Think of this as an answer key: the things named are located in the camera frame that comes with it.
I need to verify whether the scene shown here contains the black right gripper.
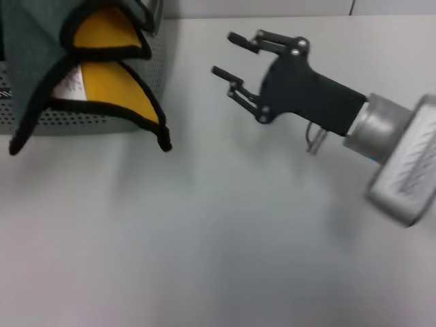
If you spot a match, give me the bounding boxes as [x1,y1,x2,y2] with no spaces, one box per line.
[211,29,369,138]

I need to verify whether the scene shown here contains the green yellow towel black edge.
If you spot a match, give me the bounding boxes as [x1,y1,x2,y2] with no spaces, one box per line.
[0,0,173,157]

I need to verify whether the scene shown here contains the grey perforated plastic storage box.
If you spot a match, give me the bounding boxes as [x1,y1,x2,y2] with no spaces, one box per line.
[0,0,170,137]

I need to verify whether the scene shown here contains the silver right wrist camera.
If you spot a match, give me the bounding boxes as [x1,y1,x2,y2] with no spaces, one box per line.
[366,93,436,228]

